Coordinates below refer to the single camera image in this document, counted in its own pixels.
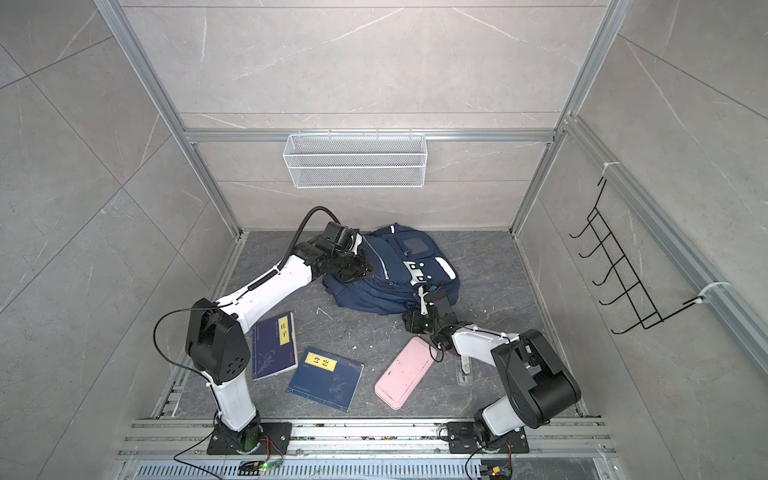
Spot white wire mesh basket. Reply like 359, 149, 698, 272
283, 133, 428, 189

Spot purple book yellow label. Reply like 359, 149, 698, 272
252, 312, 297, 380

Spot aluminium frame rails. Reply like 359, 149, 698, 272
92, 0, 768, 385

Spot navy blue student backpack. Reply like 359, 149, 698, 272
323, 223, 460, 315

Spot blue book yellow label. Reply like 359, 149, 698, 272
286, 347, 364, 413

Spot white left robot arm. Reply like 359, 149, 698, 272
185, 221, 373, 454

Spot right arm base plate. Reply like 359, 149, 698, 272
438, 421, 530, 454

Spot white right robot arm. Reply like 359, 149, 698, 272
403, 287, 581, 448

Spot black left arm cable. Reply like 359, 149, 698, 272
152, 205, 340, 373

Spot slotted aluminium floor rail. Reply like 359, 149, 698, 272
115, 417, 625, 479

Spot clear plastic ruler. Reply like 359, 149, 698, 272
457, 356, 473, 386

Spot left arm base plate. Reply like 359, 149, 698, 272
206, 422, 293, 455

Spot pink pencil case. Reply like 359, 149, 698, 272
374, 337, 434, 410

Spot black wire hook rack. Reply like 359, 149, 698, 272
568, 177, 705, 336

